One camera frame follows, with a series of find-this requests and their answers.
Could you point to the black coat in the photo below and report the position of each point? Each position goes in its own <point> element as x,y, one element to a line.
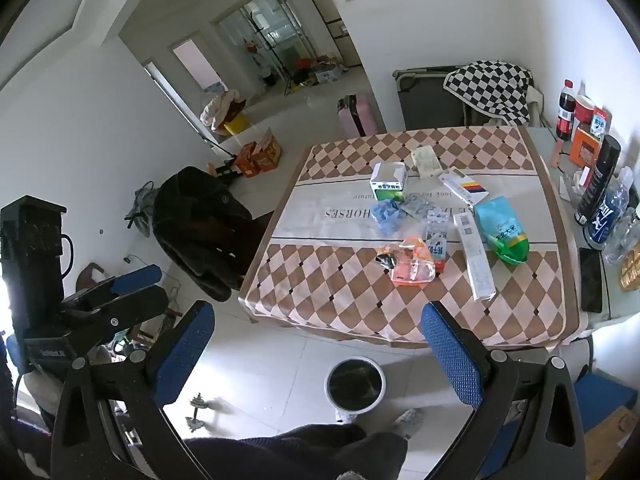
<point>200,220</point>

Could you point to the bottle with dark blue label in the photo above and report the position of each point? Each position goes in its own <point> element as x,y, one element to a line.
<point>607,215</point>

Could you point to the green and white medicine box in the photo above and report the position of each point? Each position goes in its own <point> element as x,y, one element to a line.
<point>387,182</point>

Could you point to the pile of boxes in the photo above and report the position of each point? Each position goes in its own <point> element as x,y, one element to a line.
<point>322,72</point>

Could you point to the black smartphone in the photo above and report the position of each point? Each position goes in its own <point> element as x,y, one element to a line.
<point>591,280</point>

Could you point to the yellow bin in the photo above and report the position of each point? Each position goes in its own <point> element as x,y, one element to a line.
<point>236,125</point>

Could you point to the red paper cup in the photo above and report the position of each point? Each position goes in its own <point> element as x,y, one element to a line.
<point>583,110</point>

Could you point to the brown diamond pattern tablecloth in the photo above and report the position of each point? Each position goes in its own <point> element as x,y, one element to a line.
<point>350,285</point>

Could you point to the orange plastic bag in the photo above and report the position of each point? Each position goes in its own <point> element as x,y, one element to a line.
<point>415,267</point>

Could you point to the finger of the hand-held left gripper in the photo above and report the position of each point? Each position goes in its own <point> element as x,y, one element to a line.
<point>142,305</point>
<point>140,276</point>

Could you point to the orange box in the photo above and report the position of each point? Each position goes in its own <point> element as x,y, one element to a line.
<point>585,146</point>

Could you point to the pile of cream clothes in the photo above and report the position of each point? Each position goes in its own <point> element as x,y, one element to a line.
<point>220,107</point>

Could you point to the blue and green snack bag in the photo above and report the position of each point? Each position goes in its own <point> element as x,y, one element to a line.
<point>500,230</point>

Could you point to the orange cardboard carton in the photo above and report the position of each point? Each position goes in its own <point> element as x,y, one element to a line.
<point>269,152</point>
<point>246,160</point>

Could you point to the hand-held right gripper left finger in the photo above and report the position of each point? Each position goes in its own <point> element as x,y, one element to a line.
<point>186,347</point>

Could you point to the brown cardboard sheet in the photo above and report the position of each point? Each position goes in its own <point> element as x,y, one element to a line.
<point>615,432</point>

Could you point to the small blue drink carton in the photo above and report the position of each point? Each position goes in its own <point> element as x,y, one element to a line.
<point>436,247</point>

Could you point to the grey backpack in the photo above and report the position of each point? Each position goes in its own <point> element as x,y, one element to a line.
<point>141,210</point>

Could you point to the small black object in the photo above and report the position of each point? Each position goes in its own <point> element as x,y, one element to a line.
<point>387,261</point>

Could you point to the silver blister pack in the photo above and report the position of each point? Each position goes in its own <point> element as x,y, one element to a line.
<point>417,206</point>

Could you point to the blue and white carton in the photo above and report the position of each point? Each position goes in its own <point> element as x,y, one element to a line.
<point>600,125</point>

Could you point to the small dumbbell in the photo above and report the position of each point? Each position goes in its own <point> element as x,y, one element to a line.
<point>199,410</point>

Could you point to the white box with rainbow stripes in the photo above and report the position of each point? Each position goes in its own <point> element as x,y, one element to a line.
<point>460,182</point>

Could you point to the cola bottle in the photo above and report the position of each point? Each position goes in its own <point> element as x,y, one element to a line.
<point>565,110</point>

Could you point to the golden packet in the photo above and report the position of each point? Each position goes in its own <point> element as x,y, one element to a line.
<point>631,270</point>

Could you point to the black spray can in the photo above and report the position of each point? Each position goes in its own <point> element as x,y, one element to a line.
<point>597,180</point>

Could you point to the round trash bin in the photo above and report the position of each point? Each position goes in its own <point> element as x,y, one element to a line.
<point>355,385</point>

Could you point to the grey slipper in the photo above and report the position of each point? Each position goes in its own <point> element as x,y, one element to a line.
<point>407,422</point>

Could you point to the crumpled blue plastic wrapper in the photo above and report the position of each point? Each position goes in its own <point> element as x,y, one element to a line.
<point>389,216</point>

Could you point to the black and white checkered blanket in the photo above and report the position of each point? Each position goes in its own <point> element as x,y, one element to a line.
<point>492,90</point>

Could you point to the pink suitcase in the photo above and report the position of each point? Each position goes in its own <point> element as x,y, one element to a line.
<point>356,115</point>

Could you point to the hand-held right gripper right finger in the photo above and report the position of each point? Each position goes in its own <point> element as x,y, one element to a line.
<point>450,355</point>

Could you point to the black coat rack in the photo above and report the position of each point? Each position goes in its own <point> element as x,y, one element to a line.
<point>264,45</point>

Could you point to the grey folding bed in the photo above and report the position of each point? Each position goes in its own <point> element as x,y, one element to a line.
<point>430,102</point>

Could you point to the long white box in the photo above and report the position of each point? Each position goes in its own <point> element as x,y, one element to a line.
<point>475,260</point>

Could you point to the person's dark trousers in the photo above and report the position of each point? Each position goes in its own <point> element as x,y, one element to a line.
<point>300,452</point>

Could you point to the clear plastic bottle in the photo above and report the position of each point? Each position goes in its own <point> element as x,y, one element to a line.
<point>624,235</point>

